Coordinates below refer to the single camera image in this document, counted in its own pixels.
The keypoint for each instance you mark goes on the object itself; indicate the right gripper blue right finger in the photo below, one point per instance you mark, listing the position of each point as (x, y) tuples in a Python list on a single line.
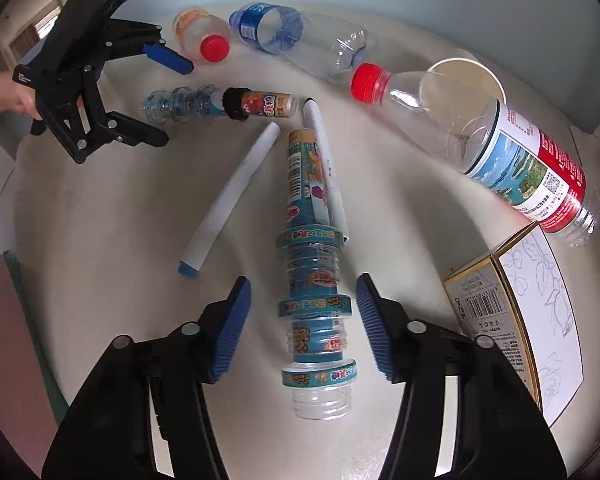
[(383, 322)]

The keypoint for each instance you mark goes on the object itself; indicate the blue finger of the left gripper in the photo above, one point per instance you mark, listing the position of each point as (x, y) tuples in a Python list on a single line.
[(131, 131), (168, 58)]

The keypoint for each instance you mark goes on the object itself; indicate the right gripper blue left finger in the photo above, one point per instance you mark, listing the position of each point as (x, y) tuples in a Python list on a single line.
[(223, 322)]

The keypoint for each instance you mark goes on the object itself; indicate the ribbed cartoon bottle black cap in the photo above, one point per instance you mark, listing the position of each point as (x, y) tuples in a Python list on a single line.
[(208, 102)]

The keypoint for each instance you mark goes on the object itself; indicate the white marker blue end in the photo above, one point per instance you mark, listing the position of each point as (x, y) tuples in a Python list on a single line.
[(199, 246)]

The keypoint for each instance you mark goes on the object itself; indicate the ribbed cartoon bottle teal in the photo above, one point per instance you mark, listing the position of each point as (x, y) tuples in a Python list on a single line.
[(319, 376)]

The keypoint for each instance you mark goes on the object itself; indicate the white silver marker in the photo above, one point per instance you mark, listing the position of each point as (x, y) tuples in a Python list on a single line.
[(313, 120)]

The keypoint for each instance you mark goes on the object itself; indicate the person left hand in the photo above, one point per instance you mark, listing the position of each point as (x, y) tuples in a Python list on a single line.
[(17, 97)]

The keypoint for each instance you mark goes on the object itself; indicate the orange label bottle red cap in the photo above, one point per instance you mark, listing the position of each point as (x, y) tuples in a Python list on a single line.
[(202, 36)]

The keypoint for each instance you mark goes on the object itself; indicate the white gold medicine box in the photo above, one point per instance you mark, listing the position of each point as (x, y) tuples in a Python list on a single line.
[(517, 296)]

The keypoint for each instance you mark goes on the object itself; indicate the blue label water bottle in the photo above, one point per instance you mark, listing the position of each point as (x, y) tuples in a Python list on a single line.
[(320, 45)]

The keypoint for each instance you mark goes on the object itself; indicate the clear bottle red cap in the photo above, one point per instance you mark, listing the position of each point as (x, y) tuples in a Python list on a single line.
[(489, 142)]

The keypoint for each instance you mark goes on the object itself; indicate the white paper cup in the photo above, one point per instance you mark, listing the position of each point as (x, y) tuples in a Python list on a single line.
[(458, 78)]

